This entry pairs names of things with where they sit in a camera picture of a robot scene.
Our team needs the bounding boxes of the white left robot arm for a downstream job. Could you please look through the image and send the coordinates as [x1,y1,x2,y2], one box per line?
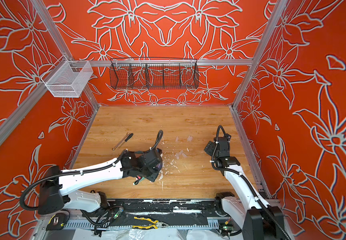
[19,130,164,215]

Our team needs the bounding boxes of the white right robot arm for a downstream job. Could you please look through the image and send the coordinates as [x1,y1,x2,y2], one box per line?
[204,125,291,240]

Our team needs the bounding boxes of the left tape measure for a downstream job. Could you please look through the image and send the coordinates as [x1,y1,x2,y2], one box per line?
[46,213,69,231]

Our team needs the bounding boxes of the white mesh basket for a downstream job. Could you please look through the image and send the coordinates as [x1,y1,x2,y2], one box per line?
[41,61,93,98]

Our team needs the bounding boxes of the black handled screwdriver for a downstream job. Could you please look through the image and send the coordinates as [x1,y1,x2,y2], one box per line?
[118,133,134,149]

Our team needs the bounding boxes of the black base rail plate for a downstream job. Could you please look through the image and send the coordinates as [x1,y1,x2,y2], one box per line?
[108,199,221,217]

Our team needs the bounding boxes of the yellow handled pliers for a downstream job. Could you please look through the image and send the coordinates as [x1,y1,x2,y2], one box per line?
[132,217,169,230]

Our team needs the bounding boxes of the grey cable duct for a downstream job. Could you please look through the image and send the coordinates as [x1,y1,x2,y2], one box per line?
[61,218,221,231]

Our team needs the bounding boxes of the black wire basket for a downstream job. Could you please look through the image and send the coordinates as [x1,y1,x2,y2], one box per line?
[109,58,199,90]

